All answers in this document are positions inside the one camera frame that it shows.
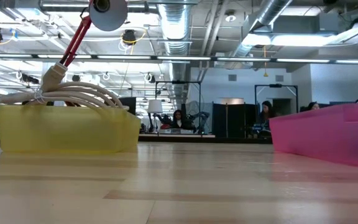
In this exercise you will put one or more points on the black background rig frame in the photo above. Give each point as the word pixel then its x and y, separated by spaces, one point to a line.
pixel 179 82
pixel 275 85

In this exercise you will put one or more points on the dark partition screen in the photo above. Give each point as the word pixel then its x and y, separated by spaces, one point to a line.
pixel 235 116

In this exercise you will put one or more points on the pink plastic bin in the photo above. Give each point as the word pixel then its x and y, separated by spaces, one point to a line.
pixel 328 133

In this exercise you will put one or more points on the yellow plastic bin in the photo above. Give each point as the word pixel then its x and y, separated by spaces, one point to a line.
pixel 67 130

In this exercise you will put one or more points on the white shade table lamp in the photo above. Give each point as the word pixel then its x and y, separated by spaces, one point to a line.
pixel 155 106

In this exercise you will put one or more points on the overhead light bar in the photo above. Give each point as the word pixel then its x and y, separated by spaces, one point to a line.
pixel 182 58

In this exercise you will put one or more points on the silver spiral duct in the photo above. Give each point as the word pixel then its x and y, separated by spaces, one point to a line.
pixel 176 31

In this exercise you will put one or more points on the red desk lamp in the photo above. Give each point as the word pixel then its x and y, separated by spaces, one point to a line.
pixel 107 15

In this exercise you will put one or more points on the person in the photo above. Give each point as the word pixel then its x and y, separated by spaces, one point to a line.
pixel 312 106
pixel 177 119
pixel 266 113

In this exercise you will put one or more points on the black background monitor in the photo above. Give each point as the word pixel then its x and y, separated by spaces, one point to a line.
pixel 129 104

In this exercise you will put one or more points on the silver diagonal duct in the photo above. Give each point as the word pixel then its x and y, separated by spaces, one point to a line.
pixel 259 21

